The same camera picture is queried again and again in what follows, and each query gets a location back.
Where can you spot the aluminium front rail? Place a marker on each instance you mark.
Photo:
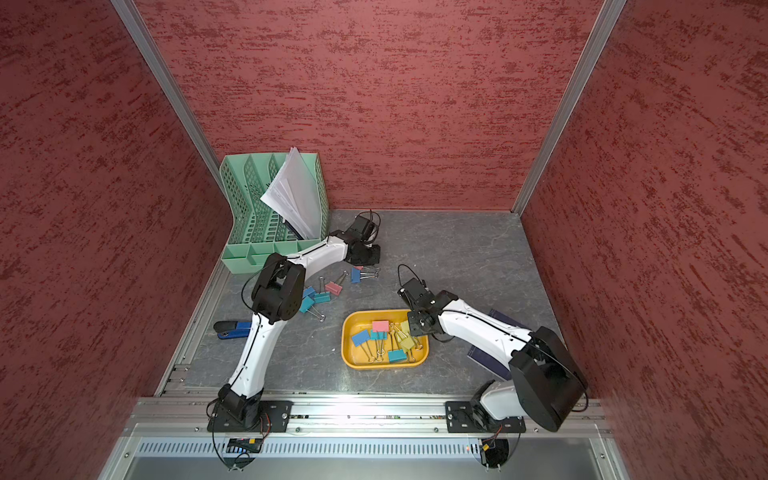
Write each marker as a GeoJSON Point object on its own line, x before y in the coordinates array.
{"type": "Point", "coordinates": [313, 414]}

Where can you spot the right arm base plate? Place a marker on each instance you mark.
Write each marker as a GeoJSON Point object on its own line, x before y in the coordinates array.
{"type": "Point", "coordinates": [467, 417]}

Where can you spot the yellow binder clip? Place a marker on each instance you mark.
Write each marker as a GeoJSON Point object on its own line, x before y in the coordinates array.
{"type": "Point", "coordinates": [407, 346]}
{"type": "Point", "coordinates": [405, 328]}

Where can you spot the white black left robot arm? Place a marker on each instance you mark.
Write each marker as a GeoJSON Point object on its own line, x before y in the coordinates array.
{"type": "Point", "coordinates": [276, 298]}

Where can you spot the teal binder clip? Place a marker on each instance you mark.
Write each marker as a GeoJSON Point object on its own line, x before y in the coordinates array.
{"type": "Point", "coordinates": [322, 295]}
{"type": "Point", "coordinates": [397, 356]}
{"type": "Point", "coordinates": [308, 307]}
{"type": "Point", "coordinates": [379, 338]}

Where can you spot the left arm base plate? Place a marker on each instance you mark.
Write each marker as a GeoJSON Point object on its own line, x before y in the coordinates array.
{"type": "Point", "coordinates": [266, 416]}

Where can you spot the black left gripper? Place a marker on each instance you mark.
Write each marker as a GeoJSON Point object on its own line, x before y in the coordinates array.
{"type": "Point", "coordinates": [374, 260]}

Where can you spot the yellow plastic storage box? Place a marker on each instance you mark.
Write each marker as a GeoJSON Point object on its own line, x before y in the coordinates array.
{"type": "Point", "coordinates": [360, 320]}

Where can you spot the pink binder clip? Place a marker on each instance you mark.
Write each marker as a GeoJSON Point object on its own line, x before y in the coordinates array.
{"type": "Point", "coordinates": [335, 287]}
{"type": "Point", "coordinates": [380, 326]}

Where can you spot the blue stapler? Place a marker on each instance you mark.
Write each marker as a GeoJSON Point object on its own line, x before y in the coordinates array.
{"type": "Point", "coordinates": [232, 329]}

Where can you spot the green plastic file organizer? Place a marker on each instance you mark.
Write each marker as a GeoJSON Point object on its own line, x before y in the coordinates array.
{"type": "Point", "coordinates": [258, 231]}

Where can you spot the white paper stack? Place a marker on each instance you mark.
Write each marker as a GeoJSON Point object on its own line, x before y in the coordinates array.
{"type": "Point", "coordinates": [293, 194]}

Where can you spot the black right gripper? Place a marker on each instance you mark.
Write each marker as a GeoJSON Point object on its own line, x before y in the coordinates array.
{"type": "Point", "coordinates": [415, 329]}

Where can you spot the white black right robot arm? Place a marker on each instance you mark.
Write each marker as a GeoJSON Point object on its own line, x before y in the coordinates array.
{"type": "Point", "coordinates": [545, 382]}

